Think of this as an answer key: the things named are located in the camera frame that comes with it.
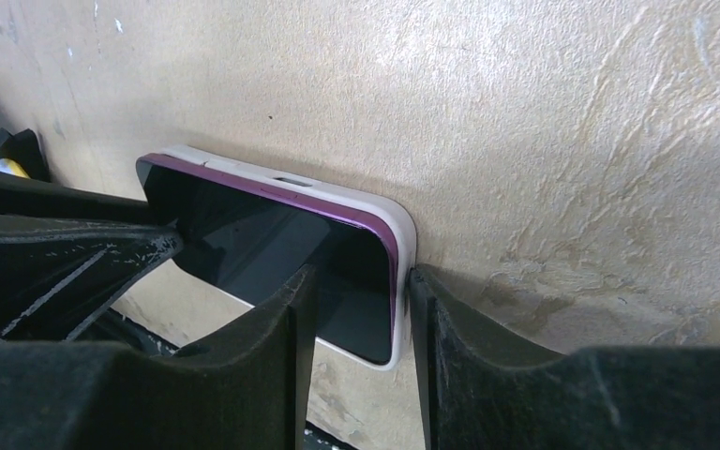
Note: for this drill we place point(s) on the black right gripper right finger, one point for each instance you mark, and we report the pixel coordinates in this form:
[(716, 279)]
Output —
[(482, 386)]

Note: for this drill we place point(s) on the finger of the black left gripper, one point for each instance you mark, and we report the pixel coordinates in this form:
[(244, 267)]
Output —
[(57, 276), (37, 199)]

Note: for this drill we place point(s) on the purple smartphone with black screen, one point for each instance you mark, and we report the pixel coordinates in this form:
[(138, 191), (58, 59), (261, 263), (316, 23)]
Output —
[(260, 248)]

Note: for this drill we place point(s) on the small black clip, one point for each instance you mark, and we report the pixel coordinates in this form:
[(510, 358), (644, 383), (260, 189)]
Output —
[(23, 148)]

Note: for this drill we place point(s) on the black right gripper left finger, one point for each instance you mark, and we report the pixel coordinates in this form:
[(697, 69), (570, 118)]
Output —
[(245, 386)]

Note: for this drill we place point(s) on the white phone case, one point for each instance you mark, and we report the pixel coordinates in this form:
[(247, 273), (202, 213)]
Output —
[(391, 217)]

